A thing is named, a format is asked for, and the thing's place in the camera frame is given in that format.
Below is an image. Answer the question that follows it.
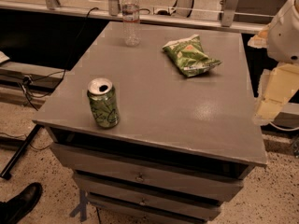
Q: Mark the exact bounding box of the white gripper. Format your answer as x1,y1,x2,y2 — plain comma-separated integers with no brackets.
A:
248,0,299,121

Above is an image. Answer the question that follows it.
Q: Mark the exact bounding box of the green jalapeno chip bag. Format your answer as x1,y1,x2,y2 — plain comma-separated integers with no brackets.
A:
163,35,221,77

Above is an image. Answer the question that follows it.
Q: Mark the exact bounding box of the green soda can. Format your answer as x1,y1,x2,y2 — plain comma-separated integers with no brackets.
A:
87,77,120,129

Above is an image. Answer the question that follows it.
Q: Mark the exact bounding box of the grey drawer cabinet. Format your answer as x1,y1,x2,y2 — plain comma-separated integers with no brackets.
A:
32,21,268,224

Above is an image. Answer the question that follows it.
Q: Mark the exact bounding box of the middle grey drawer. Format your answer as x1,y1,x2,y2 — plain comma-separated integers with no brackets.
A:
72,173,222,221

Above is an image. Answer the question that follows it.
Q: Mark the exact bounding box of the grey drawer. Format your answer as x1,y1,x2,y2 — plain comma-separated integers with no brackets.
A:
87,193,206,224
72,173,222,221
50,143,243,202

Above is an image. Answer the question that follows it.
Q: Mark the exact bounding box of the clear plastic water bottle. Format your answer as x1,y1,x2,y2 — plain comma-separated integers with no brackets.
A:
121,0,140,47

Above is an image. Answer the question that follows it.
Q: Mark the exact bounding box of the bottom grey drawer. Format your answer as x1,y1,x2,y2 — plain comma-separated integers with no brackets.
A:
87,193,206,224

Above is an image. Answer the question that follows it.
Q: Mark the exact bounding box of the top grey drawer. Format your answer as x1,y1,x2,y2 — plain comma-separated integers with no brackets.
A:
50,143,243,202

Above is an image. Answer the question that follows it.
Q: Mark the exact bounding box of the black metal table leg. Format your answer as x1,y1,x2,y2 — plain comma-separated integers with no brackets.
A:
0,125,42,180

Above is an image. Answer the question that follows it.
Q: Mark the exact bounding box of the black shoe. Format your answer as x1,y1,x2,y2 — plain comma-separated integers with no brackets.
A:
0,182,43,224

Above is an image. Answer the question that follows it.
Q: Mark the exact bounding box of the white cable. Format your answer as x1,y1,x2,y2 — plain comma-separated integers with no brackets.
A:
268,120,299,133

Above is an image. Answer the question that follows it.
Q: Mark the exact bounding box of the black cable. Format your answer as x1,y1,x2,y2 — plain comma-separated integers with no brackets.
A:
17,7,100,112

